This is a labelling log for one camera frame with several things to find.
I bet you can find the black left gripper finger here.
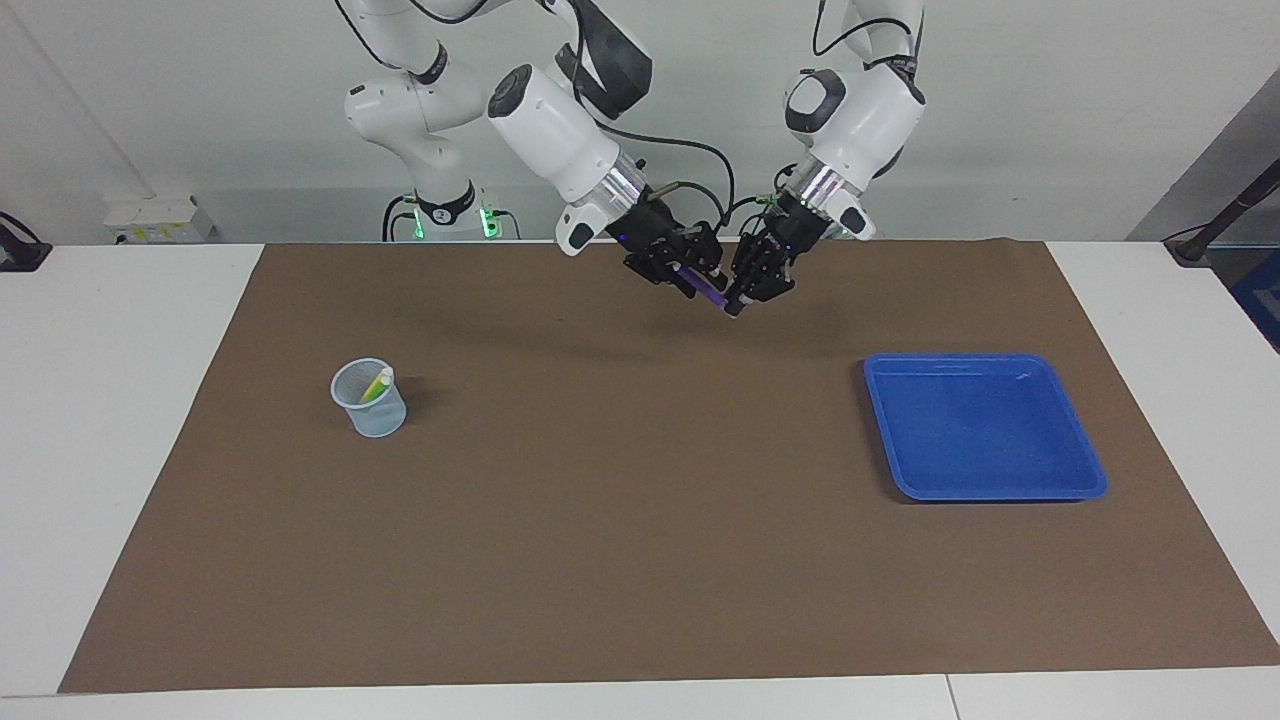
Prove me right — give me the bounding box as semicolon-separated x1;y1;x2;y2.
723;233;769;320
750;262;799;305

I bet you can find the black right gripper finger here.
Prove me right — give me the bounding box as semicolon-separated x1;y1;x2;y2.
640;258;703;302
684;221;728;280

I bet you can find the purple highlighter pen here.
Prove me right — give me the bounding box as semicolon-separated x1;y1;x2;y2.
674;262;747;319

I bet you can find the brown table mat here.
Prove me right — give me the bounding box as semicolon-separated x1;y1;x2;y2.
58;240;1280;695

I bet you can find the blue plastic tray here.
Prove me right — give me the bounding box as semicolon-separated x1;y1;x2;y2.
863;350;1109;503

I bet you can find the clear plastic cup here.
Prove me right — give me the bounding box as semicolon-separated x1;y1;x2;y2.
331;357;408;439

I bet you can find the black pole stand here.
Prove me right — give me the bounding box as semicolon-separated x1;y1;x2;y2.
1164;158;1280;267

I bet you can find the blue box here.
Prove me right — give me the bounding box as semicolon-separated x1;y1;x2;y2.
1230;250;1280;353

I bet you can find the black table clamp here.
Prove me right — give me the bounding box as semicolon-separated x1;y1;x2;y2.
0;211;54;273

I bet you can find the black base power cable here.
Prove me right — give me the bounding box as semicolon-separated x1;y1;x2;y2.
381;192;418;244
720;165;801;241

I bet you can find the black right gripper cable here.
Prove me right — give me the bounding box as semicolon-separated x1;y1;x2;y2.
565;0;737;237

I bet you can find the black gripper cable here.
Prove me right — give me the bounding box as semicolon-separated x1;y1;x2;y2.
811;0;923;73
565;0;737;237

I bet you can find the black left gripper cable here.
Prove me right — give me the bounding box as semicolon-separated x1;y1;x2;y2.
811;0;923;73

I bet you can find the white wall socket box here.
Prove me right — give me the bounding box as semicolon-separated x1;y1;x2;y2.
104;195;217;245

